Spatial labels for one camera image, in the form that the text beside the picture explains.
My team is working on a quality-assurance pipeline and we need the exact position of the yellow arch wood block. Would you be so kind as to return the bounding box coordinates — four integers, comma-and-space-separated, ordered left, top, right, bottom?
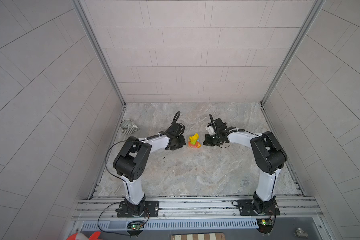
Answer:
189, 134, 199, 142

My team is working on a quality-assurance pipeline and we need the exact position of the red wood block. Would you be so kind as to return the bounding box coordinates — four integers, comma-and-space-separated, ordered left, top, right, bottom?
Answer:
188, 142, 201, 149

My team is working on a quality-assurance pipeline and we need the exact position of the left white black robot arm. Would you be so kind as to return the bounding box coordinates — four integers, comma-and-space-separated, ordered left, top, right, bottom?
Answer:
113, 123, 186, 216

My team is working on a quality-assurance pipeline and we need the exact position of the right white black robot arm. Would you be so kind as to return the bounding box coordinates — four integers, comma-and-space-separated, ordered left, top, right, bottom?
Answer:
203, 115, 288, 216

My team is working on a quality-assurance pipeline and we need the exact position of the grey ribbed ceramic mug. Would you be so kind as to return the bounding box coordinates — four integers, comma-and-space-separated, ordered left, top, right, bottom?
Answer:
120, 119, 139, 135

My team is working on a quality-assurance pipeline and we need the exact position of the right green circuit board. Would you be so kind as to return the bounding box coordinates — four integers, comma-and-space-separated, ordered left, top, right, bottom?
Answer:
257, 219, 274, 234

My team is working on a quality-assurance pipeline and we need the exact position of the green circuit board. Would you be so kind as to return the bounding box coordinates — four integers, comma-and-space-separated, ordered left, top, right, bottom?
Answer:
257, 219, 274, 234
127, 221, 145, 233

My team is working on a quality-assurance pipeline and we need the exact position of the striped wood board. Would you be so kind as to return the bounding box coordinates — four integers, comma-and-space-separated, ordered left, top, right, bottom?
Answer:
171, 233, 226, 240

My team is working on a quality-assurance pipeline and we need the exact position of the left green circuit board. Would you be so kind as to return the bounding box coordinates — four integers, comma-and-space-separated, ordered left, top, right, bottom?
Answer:
127, 221, 145, 233

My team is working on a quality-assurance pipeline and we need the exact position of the small metal clamp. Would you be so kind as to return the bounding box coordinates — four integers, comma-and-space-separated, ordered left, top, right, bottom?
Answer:
295, 228, 309, 239

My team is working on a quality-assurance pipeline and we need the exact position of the red white object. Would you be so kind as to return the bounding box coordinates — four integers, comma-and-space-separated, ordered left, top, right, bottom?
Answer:
66, 231, 101, 240

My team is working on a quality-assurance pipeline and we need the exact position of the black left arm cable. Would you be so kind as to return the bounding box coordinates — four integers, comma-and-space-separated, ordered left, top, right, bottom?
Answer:
96, 110, 187, 236

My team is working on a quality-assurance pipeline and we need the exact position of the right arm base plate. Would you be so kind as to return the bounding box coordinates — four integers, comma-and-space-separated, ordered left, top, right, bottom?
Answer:
237, 199, 281, 216

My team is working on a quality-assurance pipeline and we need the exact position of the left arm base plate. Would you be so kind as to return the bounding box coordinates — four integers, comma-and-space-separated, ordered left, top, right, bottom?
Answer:
116, 199, 159, 218

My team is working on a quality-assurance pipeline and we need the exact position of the grey slotted cable duct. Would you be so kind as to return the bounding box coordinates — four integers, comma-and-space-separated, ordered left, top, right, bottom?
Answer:
81, 218, 259, 232

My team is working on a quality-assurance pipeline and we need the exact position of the aluminium mounting rail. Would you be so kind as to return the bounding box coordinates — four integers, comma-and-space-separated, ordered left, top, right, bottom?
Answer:
72, 195, 323, 220

